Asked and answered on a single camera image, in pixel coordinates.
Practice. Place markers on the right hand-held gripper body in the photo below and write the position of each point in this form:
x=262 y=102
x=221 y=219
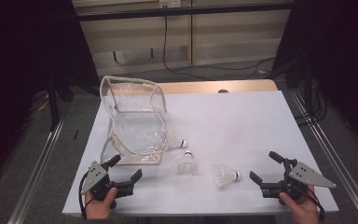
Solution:
x=307 y=177

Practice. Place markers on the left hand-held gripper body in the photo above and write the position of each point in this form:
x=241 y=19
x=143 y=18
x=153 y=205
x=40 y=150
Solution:
x=97 y=179

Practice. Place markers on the white feather shuttlecock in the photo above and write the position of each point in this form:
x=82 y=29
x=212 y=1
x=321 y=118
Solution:
x=223 y=176
x=187 y=165
x=183 y=143

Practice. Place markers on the transparent bag with beige trim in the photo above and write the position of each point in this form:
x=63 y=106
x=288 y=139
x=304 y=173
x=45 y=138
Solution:
x=136 y=130

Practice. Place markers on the person's left hand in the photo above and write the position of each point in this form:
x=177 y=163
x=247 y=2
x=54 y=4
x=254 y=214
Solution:
x=99 y=208

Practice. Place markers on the person's right hand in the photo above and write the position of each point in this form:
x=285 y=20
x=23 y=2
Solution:
x=303 y=213

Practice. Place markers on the small black stick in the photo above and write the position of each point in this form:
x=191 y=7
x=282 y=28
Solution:
x=75 y=134

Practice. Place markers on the white table cover sheet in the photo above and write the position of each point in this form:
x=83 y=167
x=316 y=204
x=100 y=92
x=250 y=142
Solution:
x=236 y=124

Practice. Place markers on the dark table grommet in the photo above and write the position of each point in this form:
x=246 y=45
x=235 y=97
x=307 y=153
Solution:
x=223 y=91

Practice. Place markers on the black curtain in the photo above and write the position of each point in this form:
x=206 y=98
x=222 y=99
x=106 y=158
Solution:
x=338 y=46
x=18 y=62

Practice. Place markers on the black horizontal bar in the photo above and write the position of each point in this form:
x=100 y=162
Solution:
x=136 y=14

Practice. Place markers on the aluminium floor rail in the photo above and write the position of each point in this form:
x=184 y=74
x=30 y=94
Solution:
x=40 y=165
x=338 y=165

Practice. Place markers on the black stand post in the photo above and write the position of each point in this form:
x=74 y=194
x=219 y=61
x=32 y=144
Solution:
x=53 y=105

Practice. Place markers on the white wall outlet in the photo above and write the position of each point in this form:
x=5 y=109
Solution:
x=169 y=3

